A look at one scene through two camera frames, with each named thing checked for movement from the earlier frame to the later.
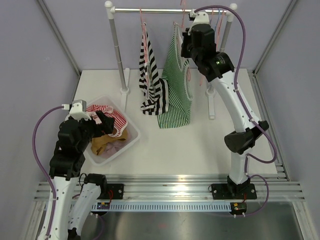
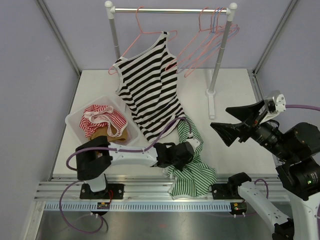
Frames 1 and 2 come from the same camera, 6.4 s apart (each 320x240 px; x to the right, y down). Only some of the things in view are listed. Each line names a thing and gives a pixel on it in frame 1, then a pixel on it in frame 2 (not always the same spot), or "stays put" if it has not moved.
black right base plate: [224, 191] stays put
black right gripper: [187, 37] → [248, 113]
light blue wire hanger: [219, 8] → [217, 38]
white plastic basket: [132, 130] stays put
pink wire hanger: [219, 29] → [220, 36]
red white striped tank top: [120, 122] stays put
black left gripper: [107, 127] → [180, 166]
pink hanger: [210, 24] → [219, 44]
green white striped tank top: [180, 87] → [194, 180]
